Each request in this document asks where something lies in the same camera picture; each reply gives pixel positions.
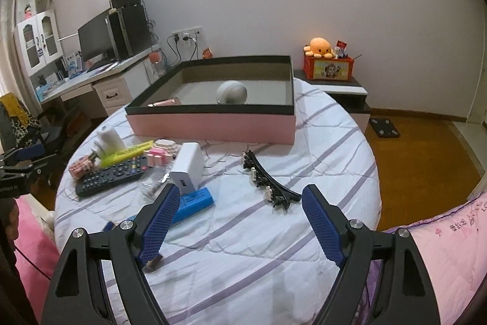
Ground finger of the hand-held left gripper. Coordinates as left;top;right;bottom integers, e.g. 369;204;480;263
0;161;43;183
0;144;45;168

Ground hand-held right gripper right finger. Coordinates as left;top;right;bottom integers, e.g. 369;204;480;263
302;184;442;325

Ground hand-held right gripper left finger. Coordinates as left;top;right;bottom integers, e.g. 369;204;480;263
40;182;181;325

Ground clear plastic bag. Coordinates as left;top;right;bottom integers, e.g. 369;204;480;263
139;167;176;202

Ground blue battery pack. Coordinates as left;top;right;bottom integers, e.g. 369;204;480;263
127;187;217;230

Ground white power adapter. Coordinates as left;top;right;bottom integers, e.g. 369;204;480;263
168;142;206;196

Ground black remote control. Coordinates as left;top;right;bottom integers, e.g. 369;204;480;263
75;155;149;197

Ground pink white block toy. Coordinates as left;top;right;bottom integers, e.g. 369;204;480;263
148;138;179;168

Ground black hair clip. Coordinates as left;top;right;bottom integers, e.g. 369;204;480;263
242;149;302;210

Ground yellow highlighter marker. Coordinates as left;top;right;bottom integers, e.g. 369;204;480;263
98;140;155;169

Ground white cylinder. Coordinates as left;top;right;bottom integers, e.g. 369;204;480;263
97;127;126;154

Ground pink box with dark rim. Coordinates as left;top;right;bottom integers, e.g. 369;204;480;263
125;56;297;145

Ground person's left forearm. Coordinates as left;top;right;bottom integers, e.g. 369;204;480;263
0;197;39;325

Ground chair with leopard cloth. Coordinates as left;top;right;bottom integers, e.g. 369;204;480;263
0;93;84;173

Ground yellow cloth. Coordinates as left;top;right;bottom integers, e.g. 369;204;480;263
0;94;31;120

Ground pink floor mat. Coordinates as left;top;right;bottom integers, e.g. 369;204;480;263
15;193;61;299

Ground blue white box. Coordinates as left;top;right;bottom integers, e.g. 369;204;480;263
65;53;84;76

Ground white desk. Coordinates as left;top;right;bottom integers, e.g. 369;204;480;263
38;49;162;116

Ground white glass door cabinet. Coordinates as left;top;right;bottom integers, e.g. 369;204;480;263
15;10;63;76

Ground black keyboard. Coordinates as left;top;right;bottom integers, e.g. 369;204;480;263
87;60;118;72

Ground black bathroom scale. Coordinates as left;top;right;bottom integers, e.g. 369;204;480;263
370;116;401;139

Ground black monitor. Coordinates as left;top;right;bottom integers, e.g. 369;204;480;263
77;11;115;63

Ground pink printed quilt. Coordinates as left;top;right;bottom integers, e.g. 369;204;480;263
358;192;487;325

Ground white dark nightstand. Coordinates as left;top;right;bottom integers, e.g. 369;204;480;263
293;69;371;135

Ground white round ball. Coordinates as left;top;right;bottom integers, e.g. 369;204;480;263
216;80;250;105

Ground water bottle with orange cap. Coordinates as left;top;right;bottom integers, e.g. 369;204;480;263
148;51;166;78

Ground black computer tower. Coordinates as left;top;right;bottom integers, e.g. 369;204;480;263
108;3;153;59

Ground orange printed storage box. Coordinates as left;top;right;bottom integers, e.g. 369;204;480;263
303;55;354;82

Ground orange octopus plush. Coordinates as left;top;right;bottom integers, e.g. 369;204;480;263
303;37;336;58

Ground black power cable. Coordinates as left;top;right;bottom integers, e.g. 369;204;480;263
166;34;200;67

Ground white wall socket strip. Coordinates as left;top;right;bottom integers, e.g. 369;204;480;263
172;27;203;42

